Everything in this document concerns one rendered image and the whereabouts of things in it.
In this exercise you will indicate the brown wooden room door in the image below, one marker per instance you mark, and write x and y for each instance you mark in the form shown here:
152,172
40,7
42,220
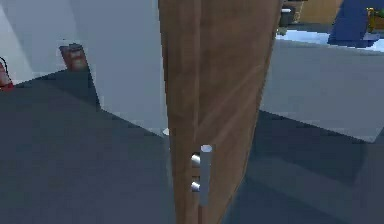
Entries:
220,83

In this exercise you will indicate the black bin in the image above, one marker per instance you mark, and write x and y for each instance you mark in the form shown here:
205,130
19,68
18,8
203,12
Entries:
286,17

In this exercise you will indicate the tan wooden cupboard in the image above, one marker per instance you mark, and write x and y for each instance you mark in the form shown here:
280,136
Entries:
318,10

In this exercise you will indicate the blue sofa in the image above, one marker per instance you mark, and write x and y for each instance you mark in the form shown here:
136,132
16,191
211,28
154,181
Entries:
353,23

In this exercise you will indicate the red fire extinguisher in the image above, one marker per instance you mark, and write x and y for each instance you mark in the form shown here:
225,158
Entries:
4,80

